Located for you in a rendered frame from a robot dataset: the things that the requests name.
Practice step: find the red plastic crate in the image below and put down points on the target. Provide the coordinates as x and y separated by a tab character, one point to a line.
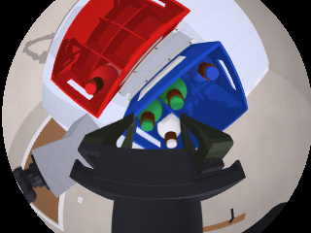
91	37

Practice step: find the red bottle with pink label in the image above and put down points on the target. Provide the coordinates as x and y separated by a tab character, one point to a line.
102	79

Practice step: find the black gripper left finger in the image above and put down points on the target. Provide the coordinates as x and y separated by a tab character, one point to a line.
109	134

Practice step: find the white bottle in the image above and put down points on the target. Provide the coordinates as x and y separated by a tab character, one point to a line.
169	128

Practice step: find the green bottle with pale green label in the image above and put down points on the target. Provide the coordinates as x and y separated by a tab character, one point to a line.
150	115
173	94

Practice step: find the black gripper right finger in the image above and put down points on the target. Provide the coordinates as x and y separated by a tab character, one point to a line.
213	144

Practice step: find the blue plastic crate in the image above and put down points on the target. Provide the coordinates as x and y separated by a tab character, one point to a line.
227	104

